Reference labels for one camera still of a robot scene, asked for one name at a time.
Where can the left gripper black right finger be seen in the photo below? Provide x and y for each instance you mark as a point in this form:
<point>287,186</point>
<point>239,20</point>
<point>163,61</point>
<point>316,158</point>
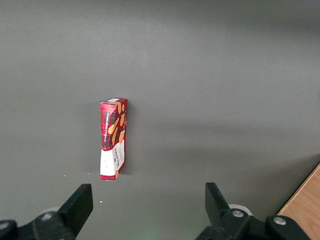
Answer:
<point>225,222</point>

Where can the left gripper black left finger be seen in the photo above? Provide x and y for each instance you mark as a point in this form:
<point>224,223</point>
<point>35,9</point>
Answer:
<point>72,215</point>

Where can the oak wooden drawer cabinet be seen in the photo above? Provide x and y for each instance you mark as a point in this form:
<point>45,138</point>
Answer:
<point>306,215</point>

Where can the red tartan shortbread cookie box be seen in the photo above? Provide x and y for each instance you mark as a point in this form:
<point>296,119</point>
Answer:
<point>112,140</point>

